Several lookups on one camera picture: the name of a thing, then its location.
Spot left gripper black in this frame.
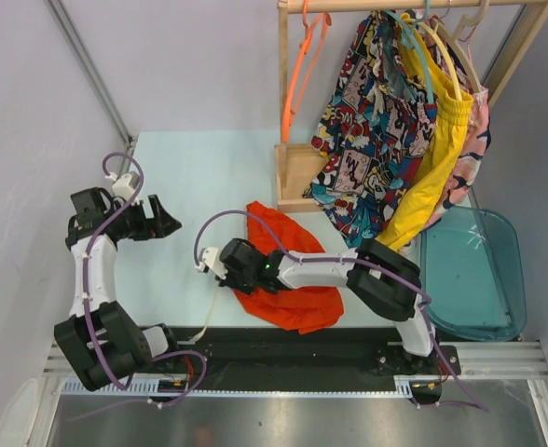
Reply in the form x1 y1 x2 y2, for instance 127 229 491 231
107 196 181 242

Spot orange shorts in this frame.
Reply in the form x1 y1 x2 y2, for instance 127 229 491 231
234 201 344 334

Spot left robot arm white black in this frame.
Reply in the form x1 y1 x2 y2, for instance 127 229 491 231
54 187 182 391

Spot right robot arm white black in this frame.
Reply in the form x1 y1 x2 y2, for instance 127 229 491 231
199 238 440 373

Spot comic print shorts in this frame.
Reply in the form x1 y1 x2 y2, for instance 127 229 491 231
304 11 437 248

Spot orange plastic hanger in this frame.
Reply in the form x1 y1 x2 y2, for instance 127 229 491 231
278 1 332 143

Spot yellow shorts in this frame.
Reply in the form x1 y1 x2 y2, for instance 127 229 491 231
377 32 473 251

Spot pink patterned shorts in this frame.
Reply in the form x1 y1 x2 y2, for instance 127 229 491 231
424 15 491 230

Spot teal plastic hanger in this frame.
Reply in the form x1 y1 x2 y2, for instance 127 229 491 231
383 0 435 104

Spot yellow plastic hanger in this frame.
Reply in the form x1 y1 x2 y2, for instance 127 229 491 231
413 21 462 101

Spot beige plastic hanger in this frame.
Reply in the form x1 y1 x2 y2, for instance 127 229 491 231
431 0 489 93

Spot wooden clothes rack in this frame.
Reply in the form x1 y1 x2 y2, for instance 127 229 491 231
275 1 548 213

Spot teal plastic basket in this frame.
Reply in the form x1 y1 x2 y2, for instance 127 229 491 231
422 206 527 342

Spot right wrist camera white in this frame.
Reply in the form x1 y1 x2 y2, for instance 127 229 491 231
196 247 227 278

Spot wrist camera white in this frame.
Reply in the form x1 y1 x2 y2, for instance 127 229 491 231
105 171 143 201
196 247 227 278

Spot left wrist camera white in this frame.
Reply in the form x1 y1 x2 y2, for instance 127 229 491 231
105 171 143 201

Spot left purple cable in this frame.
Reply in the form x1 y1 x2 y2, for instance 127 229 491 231
68 151 209 422

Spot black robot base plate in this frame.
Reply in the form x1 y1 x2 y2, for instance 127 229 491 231
168 326 461 401

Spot white cable duct strip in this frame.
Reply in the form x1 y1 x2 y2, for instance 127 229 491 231
62 377 412 400

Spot aluminium corner post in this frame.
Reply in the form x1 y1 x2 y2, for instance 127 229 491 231
44 0 137 155

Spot aluminium frame rail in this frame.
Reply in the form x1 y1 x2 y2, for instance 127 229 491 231
40 339 548 378

